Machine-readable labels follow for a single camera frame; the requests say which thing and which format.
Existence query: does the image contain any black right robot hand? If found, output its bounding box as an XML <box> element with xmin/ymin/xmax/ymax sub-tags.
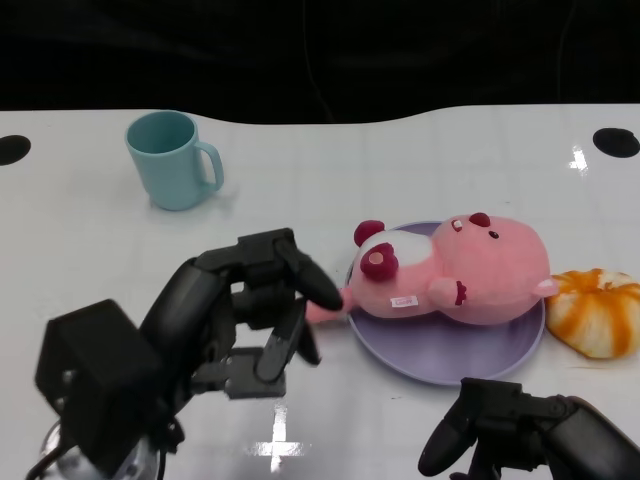
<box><xmin>418</xmin><ymin>377</ymin><xmax>640</xmax><ymax>480</ymax></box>

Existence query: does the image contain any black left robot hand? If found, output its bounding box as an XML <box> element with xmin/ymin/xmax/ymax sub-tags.
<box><xmin>139</xmin><ymin>227</ymin><xmax>346</xmax><ymax>401</ymax></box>

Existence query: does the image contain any pink plush doll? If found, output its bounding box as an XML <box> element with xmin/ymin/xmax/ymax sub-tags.
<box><xmin>304</xmin><ymin>212</ymin><xmax>559</xmax><ymax>327</ymax></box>

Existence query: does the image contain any lavender plastic plate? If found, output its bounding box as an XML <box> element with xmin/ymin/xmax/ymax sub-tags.
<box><xmin>345</xmin><ymin>221</ymin><xmax>546</xmax><ymax>386</ymax></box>

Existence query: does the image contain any orange white plush bun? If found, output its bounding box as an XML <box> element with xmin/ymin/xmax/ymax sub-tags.
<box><xmin>543</xmin><ymin>268</ymin><xmax>640</xmax><ymax>360</ymax></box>

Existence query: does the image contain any teal plastic mug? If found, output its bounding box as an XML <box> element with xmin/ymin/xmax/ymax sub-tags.
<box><xmin>124</xmin><ymin>110</ymin><xmax>225</xmax><ymax>211</ymax></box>

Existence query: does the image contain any black table grommet hole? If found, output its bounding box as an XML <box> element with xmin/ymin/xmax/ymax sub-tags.
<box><xmin>592</xmin><ymin>128</ymin><xmax>640</xmax><ymax>158</ymax></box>
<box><xmin>0</xmin><ymin>134</ymin><xmax>32</xmax><ymax>165</ymax></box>

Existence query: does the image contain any black backdrop cloth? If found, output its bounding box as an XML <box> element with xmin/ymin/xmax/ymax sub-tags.
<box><xmin>0</xmin><ymin>0</ymin><xmax>640</xmax><ymax>126</ymax></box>

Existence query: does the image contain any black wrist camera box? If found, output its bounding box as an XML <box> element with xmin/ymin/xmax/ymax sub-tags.
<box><xmin>34</xmin><ymin>298</ymin><xmax>169</xmax><ymax>474</ymax></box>

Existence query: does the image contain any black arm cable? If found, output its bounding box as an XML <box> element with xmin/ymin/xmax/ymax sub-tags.
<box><xmin>24</xmin><ymin>444</ymin><xmax>69</xmax><ymax>480</ymax></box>

